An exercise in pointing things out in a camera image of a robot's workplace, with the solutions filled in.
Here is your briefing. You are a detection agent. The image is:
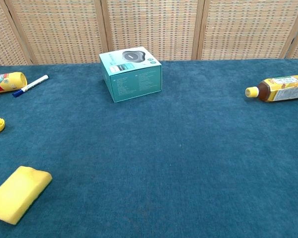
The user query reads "tea bottle with yellow label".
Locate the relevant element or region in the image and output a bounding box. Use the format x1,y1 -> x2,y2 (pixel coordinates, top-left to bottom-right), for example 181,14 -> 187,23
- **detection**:
244,74 -> 298,103

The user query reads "yellow and red can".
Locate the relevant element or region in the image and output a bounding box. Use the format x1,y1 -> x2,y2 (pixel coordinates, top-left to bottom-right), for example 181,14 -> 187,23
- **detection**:
0,71 -> 28,95

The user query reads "woven wicker folding screen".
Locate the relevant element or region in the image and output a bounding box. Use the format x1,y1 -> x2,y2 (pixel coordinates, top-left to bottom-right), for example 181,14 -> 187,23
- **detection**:
0,0 -> 298,67

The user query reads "teal cardboard product box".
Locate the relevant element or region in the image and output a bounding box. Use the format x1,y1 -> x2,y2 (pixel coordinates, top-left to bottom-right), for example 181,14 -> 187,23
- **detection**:
99,46 -> 163,103

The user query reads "white marker with blue cap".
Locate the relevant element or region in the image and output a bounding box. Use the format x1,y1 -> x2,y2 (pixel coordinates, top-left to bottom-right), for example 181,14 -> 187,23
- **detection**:
12,74 -> 50,98

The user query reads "yellow sponge with green backing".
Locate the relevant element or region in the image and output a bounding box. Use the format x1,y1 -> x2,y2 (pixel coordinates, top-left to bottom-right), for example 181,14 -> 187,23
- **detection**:
0,166 -> 53,226

